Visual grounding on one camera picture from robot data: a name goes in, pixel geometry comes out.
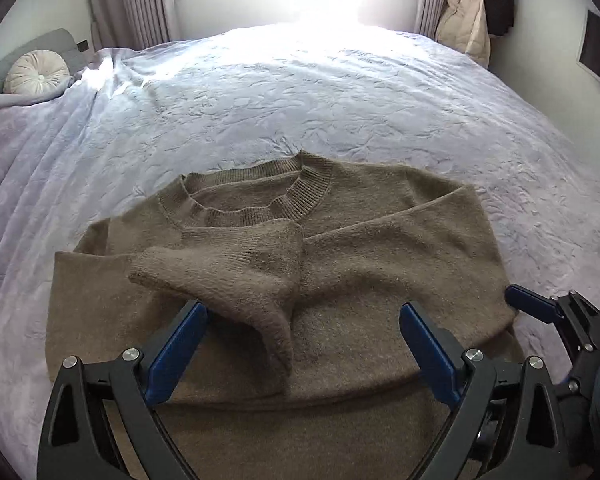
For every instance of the white quilted bedspread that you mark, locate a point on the white quilted bedspread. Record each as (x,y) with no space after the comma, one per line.
(330,100)

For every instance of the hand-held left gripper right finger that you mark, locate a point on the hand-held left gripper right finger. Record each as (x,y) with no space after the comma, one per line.
(430,352)

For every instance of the grey padded headboard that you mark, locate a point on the grey padded headboard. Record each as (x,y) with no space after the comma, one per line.
(55,40)

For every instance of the brown knit sweater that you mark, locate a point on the brown knit sweater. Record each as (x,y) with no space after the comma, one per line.
(360,270)

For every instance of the round cream pillow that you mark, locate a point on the round cream pillow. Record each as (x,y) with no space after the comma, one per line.
(36,72)

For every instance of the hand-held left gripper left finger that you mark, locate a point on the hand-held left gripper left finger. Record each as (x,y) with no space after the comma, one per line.
(177,352)

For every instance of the beige hanging coat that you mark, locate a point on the beige hanging coat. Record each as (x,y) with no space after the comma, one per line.
(462,22)

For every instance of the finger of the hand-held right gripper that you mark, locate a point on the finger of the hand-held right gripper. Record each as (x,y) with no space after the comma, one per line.
(575,412)
(532,305)

